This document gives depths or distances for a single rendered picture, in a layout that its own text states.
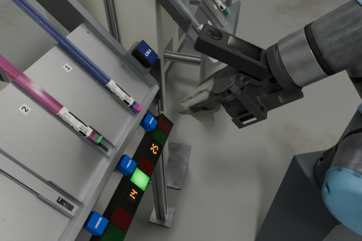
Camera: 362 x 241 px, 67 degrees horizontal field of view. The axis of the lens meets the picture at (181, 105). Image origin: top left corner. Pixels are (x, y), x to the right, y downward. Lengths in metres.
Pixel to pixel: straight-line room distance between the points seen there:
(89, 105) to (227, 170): 0.95
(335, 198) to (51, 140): 0.44
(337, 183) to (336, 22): 0.24
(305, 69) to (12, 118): 0.41
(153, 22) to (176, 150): 0.74
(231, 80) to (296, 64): 0.10
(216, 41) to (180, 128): 1.13
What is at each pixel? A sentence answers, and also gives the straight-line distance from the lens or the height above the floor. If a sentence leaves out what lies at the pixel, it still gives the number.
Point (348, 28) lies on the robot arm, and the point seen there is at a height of 0.96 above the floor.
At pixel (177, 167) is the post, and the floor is 0.01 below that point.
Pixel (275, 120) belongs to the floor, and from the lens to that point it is 1.63.
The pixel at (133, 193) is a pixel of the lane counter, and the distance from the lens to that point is 0.53.
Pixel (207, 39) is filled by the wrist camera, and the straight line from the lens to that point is 0.40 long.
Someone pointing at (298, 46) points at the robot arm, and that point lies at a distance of 0.39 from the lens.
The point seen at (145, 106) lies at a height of 0.73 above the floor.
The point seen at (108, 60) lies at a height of 0.80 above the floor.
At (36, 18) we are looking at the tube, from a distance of 0.54.
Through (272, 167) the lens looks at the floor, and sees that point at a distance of 1.42.
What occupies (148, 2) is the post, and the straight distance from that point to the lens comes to 0.83.
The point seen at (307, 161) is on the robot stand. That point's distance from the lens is 0.76.
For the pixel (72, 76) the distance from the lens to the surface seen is 0.53.
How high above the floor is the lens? 1.11
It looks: 43 degrees down
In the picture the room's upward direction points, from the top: straight up
